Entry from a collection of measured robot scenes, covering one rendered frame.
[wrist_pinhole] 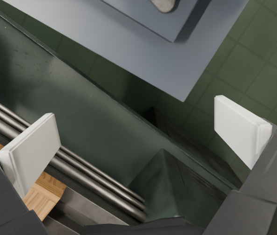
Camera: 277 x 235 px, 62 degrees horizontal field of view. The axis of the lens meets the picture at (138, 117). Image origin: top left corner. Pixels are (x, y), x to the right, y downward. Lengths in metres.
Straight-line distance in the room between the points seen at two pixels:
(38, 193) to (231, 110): 0.41
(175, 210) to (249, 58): 1.02
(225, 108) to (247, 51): 1.22
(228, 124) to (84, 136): 0.67
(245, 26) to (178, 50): 0.88
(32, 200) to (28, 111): 0.38
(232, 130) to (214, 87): 1.19
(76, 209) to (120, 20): 0.40
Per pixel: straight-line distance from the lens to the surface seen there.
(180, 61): 0.52
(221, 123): 0.18
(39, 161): 0.17
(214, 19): 0.53
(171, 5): 0.45
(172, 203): 0.56
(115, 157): 0.82
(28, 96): 0.82
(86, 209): 0.53
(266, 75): 1.45
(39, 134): 0.17
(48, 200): 0.49
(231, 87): 1.38
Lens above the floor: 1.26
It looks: 72 degrees down
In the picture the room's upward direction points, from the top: 180 degrees counter-clockwise
